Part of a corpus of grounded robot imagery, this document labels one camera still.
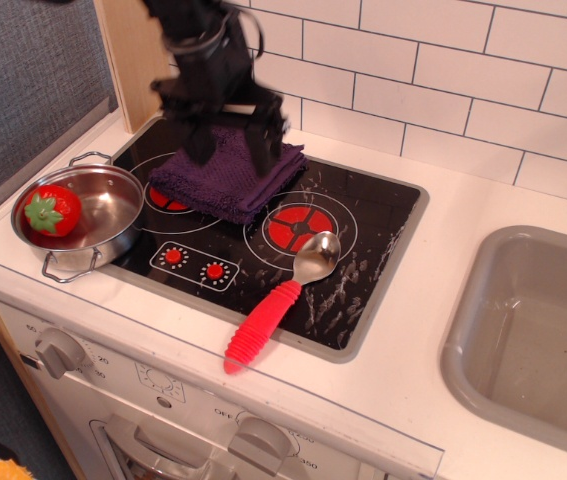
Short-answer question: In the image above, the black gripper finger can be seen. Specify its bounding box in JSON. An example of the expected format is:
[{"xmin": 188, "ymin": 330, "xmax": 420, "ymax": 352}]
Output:
[
  {"xmin": 163, "ymin": 107, "xmax": 219, "ymax": 166},
  {"xmin": 244, "ymin": 117, "xmax": 286, "ymax": 176}
]

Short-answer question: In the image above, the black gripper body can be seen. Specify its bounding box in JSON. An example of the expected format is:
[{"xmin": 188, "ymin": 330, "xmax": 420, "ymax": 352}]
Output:
[{"xmin": 151, "ymin": 19, "xmax": 287, "ymax": 133}]

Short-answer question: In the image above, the purple cloth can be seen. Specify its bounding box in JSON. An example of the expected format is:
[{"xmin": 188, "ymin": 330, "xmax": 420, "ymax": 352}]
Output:
[{"xmin": 148, "ymin": 127, "xmax": 308, "ymax": 225}]

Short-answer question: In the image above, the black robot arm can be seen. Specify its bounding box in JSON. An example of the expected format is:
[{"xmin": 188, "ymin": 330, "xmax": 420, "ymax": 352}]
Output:
[{"xmin": 145, "ymin": 1, "xmax": 285, "ymax": 177}]

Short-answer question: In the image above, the black toy stove top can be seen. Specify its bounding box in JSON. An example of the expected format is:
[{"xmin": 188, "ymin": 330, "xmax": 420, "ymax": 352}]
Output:
[{"xmin": 102, "ymin": 115, "xmax": 431, "ymax": 365}]

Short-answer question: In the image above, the wooden side panel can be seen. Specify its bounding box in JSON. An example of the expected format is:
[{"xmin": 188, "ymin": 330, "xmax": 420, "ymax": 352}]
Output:
[{"xmin": 94, "ymin": 0, "xmax": 170, "ymax": 133}]

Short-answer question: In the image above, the red toy strawberry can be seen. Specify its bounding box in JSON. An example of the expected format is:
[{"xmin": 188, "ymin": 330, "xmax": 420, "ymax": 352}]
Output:
[{"xmin": 23, "ymin": 185, "xmax": 82, "ymax": 237}]

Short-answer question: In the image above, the grey left oven knob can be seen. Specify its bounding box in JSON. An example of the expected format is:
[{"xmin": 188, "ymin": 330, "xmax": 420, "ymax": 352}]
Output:
[{"xmin": 34, "ymin": 328, "xmax": 86, "ymax": 379}]

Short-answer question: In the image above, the grey oven knob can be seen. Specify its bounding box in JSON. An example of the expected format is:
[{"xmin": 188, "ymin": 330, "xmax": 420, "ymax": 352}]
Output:
[
  {"xmin": 228, "ymin": 417, "xmax": 292, "ymax": 476},
  {"xmin": 34, "ymin": 328, "xmax": 86, "ymax": 379}
]

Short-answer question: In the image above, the grey right oven knob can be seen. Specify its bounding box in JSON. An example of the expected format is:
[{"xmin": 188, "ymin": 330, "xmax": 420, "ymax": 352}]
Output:
[{"xmin": 228, "ymin": 417, "xmax": 292, "ymax": 476}]

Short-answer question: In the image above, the grey sink basin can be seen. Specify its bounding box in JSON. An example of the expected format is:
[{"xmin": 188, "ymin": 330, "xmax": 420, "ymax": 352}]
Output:
[{"xmin": 441, "ymin": 226, "xmax": 567, "ymax": 451}]

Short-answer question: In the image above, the orange object bottom left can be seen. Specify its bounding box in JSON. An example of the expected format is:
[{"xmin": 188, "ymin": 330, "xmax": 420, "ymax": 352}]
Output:
[{"xmin": 0, "ymin": 460, "xmax": 34, "ymax": 480}]

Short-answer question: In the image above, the steel pot with handles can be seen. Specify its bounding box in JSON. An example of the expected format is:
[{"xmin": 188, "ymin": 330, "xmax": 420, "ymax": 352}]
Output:
[{"xmin": 11, "ymin": 152, "xmax": 144, "ymax": 283}]

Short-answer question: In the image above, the spoon with red handle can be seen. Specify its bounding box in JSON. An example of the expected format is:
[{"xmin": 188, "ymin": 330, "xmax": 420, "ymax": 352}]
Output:
[{"xmin": 223, "ymin": 231, "xmax": 341, "ymax": 375}]

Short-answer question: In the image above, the grey oven door handle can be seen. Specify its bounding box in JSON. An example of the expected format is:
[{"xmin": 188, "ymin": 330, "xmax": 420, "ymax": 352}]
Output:
[{"xmin": 102, "ymin": 415, "xmax": 238, "ymax": 479}]

